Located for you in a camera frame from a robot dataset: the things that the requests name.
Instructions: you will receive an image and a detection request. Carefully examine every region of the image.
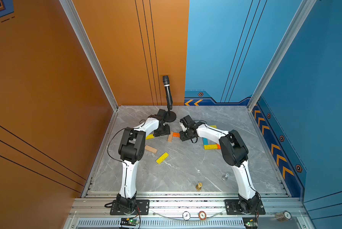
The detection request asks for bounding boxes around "tan block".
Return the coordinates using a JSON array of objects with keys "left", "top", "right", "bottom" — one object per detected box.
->
[
  {"left": 145, "top": 145, "right": 158, "bottom": 154},
  {"left": 167, "top": 131, "right": 173, "bottom": 142}
]

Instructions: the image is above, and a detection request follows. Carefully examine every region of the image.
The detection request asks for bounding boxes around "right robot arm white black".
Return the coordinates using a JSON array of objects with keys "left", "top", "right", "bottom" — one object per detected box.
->
[{"left": 179, "top": 121, "right": 261, "bottom": 214}]

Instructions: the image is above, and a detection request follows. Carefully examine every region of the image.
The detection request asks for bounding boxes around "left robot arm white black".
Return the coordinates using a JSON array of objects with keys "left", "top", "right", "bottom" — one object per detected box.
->
[{"left": 116, "top": 115, "right": 171, "bottom": 214}]

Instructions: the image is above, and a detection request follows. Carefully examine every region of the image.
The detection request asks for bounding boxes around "black microphone on stand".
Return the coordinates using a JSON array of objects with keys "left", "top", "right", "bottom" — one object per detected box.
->
[{"left": 162, "top": 75, "right": 177, "bottom": 123}]

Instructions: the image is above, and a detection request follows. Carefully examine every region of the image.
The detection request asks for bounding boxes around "yellow block diagonal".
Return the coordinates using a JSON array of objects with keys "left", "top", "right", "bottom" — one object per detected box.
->
[{"left": 156, "top": 152, "right": 169, "bottom": 164}]

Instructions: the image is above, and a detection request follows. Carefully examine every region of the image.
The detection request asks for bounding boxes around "brass cylinder weight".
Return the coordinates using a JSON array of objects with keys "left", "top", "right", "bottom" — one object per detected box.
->
[{"left": 195, "top": 182, "right": 202, "bottom": 191}]

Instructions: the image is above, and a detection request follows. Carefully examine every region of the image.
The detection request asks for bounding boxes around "silver cylinder weight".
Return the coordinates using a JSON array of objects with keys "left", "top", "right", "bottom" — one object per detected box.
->
[{"left": 222, "top": 173, "right": 230, "bottom": 181}]

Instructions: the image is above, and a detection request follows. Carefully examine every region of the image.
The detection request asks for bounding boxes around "copper round disc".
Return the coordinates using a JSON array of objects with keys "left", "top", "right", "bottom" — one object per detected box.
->
[{"left": 198, "top": 211, "right": 207, "bottom": 220}]

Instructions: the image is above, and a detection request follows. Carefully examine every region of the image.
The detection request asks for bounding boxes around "white round disc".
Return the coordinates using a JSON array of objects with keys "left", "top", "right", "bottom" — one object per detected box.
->
[{"left": 182, "top": 211, "right": 191, "bottom": 220}]

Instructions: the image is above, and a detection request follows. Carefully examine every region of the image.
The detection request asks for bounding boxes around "left green circuit board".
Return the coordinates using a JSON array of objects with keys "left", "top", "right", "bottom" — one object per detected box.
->
[{"left": 119, "top": 218, "right": 139, "bottom": 228}]

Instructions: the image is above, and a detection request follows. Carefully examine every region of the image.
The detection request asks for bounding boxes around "green circuit board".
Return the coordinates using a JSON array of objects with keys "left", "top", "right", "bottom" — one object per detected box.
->
[
  {"left": 242, "top": 218, "right": 258, "bottom": 229},
  {"left": 119, "top": 218, "right": 139, "bottom": 228}
]

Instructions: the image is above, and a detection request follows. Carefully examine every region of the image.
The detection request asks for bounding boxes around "right green circuit board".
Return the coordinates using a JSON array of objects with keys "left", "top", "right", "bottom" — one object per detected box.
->
[{"left": 242, "top": 218, "right": 258, "bottom": 229}]

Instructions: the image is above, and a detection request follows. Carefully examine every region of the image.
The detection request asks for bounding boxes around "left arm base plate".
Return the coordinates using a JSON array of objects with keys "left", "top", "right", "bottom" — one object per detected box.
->
[{"left": 110, "top": 199, "right": 150, "bottom": 216}]

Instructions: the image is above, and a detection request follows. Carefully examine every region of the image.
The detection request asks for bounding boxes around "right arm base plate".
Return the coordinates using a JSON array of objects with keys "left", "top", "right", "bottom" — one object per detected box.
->
[{"left": 224, "top": 199, "right": 266, "bottom": 215}]

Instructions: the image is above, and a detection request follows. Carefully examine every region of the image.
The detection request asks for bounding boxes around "aluminium front rail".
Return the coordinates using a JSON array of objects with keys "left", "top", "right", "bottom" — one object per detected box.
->
[{"left": 69, "top": 191, "right": 308, "bottom": 218}]

